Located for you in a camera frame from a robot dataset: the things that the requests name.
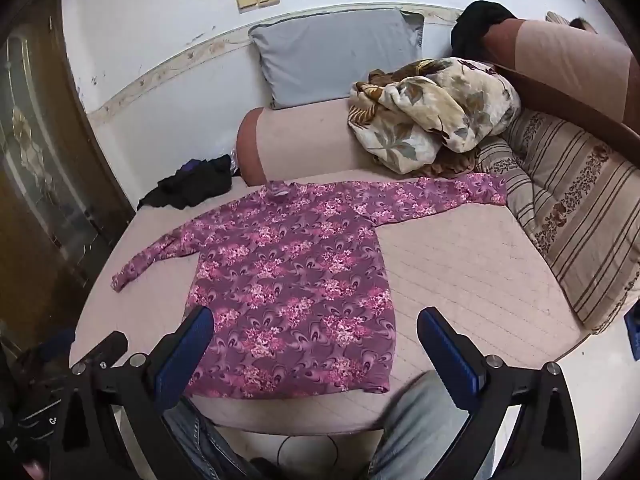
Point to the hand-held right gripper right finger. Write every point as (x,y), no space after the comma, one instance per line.
(450,355)

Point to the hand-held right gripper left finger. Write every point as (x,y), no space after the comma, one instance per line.
(182,355)

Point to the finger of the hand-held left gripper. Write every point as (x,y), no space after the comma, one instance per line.
(110,346)

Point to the purple floral long-sleeve shirt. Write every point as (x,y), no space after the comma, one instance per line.
(300,285)

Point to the pile of black clothes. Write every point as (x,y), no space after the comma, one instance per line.
(190,185)

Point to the person's right leg in jeans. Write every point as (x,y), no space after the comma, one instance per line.
(420,430)

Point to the person's leg in jeans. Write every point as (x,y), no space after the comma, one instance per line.
(200,440)
(420,430)

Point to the person's left leg in jeans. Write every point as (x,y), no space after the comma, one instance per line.
(200,440)

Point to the pink quilted mattress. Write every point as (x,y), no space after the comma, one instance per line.
(475,270)

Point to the wooden door with glass panel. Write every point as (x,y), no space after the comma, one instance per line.
(45,185)

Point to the blue object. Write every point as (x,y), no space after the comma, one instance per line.
(632,332)

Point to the brown fuzzy blanket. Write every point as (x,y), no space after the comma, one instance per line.
(455,162)

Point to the striped floral beige cushion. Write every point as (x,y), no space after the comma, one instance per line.
(590,220)

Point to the pink bolster with brown end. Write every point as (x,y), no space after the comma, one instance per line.
(300,140)

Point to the cream floral blanket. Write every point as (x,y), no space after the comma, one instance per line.
(425,110)

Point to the pink and brown backrest cushion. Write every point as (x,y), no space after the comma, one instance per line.
(560,65)

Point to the grey pillow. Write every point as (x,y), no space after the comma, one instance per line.
(335,55)

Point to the black cloth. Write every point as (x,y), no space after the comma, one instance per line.
(480,25)

